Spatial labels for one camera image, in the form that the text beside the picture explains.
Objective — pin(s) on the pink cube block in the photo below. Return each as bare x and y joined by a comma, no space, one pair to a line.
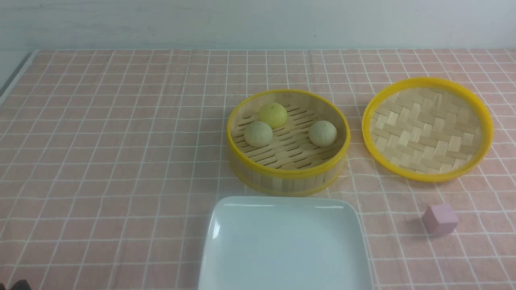
440,219

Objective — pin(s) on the yellow rimmed woven steamer lid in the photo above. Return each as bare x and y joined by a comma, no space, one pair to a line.
427,129

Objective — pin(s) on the pale steamed bun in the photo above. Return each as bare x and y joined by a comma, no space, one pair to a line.
322,133
258,134

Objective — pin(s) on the dark object bottom left corner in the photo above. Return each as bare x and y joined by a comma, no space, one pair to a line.
21,285

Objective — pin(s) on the white square plate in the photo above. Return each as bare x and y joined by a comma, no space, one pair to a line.
284,243

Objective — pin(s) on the pink checkered tablecloth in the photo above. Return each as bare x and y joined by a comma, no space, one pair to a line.
111,163

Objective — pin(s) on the yellow rimmed bamboo steamer basket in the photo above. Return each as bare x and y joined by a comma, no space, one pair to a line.
291,165

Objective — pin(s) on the yellow steamed bun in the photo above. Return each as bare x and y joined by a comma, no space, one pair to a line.
273,114

